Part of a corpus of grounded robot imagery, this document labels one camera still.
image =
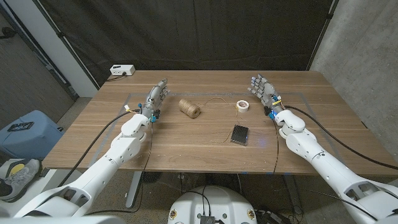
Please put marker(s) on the black backdrop curtain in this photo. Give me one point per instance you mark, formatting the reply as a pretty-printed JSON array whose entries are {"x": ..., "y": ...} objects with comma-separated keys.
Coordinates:
[{"x": 202, "y": 31}]

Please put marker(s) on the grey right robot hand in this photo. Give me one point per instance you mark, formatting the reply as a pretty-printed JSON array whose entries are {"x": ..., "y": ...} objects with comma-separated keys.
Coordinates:
[{"x": 267, "y": 93}]

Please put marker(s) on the black backdrop frame pole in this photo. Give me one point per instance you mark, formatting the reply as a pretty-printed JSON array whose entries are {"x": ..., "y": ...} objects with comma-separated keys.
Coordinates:
[
  {"x": 66, "y": 43},
  {"x": 323, "y": 31}
]

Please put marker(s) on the black round fan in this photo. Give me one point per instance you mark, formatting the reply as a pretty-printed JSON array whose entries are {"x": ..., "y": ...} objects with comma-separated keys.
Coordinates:
[{"x": 151, "y": 177}]

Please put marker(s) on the black wall fixture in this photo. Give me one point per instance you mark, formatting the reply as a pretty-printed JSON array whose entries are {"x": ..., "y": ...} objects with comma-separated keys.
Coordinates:
[{"x": 7, "y": 32}]

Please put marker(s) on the white adhesive tape roll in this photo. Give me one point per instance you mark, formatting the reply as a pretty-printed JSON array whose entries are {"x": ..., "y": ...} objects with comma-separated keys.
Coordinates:
[{"x": 245, "y": 109}]

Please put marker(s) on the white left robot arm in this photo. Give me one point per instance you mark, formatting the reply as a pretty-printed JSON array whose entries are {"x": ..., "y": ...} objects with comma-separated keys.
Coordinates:
[{"x": 102, "y": 168}]

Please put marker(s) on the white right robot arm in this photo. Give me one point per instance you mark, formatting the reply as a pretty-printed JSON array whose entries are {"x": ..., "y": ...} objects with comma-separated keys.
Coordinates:
[{"x": 329, "y": 168}]

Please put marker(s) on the jute twine strand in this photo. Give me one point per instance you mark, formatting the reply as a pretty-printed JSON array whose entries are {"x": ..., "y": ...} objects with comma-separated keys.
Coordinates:
[{"x": 219, "y": 98}]

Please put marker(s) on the brown jute twine spool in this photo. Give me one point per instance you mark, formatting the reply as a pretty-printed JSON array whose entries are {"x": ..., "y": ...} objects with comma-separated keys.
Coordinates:
[{"x": 189, "y": 109}]

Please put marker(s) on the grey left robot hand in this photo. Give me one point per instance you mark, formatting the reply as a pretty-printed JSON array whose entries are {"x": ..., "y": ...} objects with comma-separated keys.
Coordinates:
[{"x": 153, "y": 101}]

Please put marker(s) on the light grey table leg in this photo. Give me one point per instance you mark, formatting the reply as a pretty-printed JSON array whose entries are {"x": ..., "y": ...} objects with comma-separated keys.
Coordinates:
[{"x": 133, "y": 189}]

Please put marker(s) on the grey and yellow sneaker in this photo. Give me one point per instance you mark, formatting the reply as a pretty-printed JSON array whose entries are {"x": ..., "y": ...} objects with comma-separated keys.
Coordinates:
[{"x": 21, "y": 177}]

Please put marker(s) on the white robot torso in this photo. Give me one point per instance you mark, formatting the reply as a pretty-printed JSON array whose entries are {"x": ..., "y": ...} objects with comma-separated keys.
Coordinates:
[{"x": 214, "y": 202}]

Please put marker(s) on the black flat package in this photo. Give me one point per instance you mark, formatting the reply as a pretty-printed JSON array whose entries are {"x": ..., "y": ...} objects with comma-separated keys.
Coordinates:
[{"x": 239, "y": 135}]

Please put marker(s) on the white power outlet box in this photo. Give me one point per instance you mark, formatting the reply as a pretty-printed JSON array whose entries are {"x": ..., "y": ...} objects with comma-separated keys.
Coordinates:
[{"x": 121, "y": 69}]

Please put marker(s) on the blue plastic container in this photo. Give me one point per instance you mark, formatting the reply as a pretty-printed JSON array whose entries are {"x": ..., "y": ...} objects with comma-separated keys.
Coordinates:
[{"x": 37, "y": 143}]

